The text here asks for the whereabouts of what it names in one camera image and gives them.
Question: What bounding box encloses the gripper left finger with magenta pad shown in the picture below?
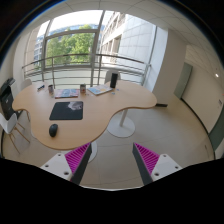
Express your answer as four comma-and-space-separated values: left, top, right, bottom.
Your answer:
41, 143, 92, 185

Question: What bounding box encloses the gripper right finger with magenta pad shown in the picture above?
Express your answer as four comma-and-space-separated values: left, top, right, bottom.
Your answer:
132, 143, 182, 185

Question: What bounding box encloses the black computer mouse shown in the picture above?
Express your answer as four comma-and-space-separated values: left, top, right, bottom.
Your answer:
49, 124, 58, 137

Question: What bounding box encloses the black mouse pad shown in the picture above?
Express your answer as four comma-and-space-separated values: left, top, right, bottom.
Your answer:
49, 101, 83, 120

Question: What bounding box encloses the curved wooden table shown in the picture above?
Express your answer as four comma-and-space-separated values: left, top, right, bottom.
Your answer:
12, 79, 158, 163

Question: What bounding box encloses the white wooden chair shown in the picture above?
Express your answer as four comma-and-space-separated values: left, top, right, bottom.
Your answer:
0, 113, 29, 151

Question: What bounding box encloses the small patterned cup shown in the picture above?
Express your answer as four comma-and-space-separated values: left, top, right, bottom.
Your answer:
80, 84, 86, 93

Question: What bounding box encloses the dark mug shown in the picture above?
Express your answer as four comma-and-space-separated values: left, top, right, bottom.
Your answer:
48, 84, 54, 94

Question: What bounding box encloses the light blue book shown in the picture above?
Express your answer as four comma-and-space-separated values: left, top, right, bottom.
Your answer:
88, 85, 111, 95

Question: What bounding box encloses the small dark object on table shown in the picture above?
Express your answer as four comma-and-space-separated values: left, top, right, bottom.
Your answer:
37, 85, 45, 91

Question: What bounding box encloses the grey-green door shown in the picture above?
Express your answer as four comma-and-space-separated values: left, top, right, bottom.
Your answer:
174, 63, 193, 99

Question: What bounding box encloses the black speaker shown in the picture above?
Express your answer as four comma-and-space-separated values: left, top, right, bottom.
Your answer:
110, 73, 118, 88

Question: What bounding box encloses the metal balcony railing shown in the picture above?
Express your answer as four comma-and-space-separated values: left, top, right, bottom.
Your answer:
22, 54, 151, 88

